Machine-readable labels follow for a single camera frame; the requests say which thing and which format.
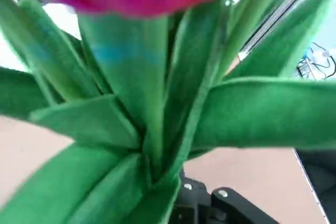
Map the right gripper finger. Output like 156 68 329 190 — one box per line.
170 175 281 224

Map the red tulip bouquet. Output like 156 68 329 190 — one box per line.
0 0 336 224

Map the aluminium frame post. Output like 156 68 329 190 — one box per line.
237 0 325 61

